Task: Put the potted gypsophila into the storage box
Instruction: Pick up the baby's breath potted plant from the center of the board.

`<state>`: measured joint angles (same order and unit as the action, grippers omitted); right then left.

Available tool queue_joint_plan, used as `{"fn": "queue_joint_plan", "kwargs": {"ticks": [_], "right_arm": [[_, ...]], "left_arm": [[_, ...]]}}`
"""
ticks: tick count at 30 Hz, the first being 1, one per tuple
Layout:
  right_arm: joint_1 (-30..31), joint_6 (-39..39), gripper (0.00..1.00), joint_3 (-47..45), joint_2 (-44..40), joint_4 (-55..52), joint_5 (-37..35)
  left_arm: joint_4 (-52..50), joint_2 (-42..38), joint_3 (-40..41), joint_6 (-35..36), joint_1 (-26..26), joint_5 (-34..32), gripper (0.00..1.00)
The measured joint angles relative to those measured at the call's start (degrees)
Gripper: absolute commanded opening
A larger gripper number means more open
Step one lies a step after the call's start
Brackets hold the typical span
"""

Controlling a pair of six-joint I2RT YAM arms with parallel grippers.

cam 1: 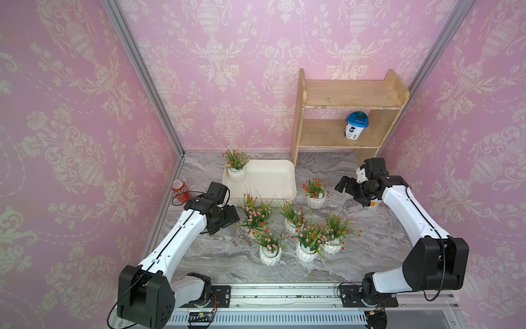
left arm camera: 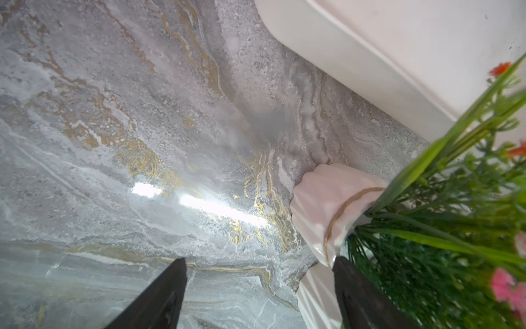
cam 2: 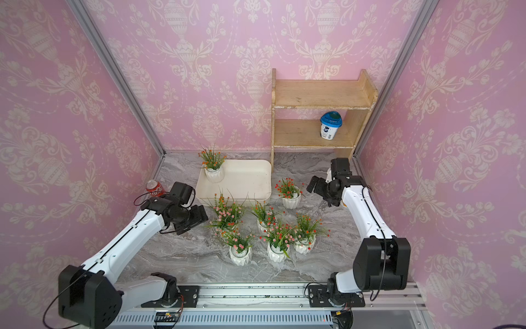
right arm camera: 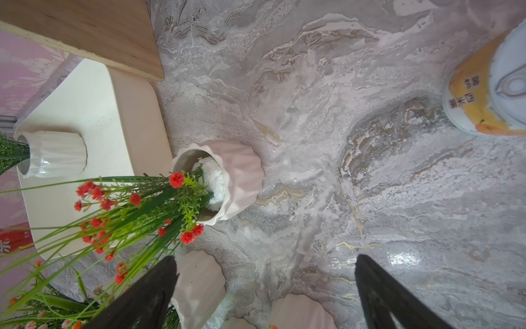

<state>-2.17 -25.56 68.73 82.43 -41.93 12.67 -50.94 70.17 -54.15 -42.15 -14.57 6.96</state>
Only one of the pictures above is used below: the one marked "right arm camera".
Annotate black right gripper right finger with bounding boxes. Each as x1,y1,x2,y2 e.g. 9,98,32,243
355,254,451,328

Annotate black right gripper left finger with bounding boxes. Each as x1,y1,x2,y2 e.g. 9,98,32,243
85,256,179,329

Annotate red flower white pot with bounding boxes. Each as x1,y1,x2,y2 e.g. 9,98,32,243
1,141,264,328

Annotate orange flower white pot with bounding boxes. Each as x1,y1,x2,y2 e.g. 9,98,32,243
1,131,88,178

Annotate cream plastic storage box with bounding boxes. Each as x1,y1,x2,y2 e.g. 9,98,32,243
16,59,173,259

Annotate red pink flower pot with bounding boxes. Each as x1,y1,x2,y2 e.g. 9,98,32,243
0,249,227,329

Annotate red flower front pot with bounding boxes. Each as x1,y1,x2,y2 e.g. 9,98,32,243
221,317,256,329

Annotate wooden two-tier shelf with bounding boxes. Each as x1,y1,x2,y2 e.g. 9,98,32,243
1,1,164,82

